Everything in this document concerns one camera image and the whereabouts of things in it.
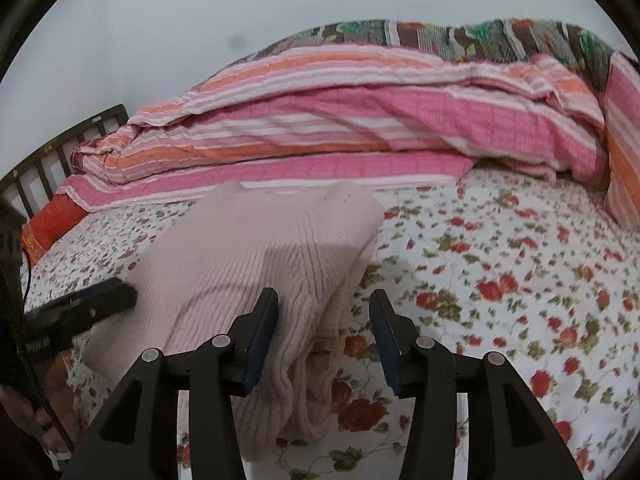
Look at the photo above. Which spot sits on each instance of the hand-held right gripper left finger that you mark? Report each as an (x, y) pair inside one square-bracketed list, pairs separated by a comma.
[(262, 330)]

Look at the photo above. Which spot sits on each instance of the pink orange striped pillow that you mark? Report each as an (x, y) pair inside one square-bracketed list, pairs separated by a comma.
[(625, 150)]

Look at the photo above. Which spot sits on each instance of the pink knitted sweater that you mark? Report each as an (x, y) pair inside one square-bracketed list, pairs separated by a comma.
[(240, 265)]

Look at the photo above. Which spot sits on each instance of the person's left hand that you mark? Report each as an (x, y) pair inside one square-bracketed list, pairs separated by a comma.
[(60, 425)]

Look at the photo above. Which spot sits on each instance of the patchwork floral blanket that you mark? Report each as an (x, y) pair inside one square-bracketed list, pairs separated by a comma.
[(450, 35)]

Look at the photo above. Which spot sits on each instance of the dark slatted bed headboard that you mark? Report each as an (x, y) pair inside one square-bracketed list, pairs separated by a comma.
[(45, 160)]

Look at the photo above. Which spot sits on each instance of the pink orange striped quilt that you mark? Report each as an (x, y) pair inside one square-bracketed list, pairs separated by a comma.
[(350, 110)]

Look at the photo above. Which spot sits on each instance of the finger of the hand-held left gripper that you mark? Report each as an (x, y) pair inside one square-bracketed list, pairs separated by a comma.
[(95, 300)]

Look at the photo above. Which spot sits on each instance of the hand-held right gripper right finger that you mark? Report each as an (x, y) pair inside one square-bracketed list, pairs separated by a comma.
[(387, 332)]

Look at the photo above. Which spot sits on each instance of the red orange cushion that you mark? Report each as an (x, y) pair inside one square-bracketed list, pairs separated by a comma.
[(50, 220)]

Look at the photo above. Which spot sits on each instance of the white floral bed sheet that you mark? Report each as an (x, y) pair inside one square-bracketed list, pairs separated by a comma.
[(500, 270)]

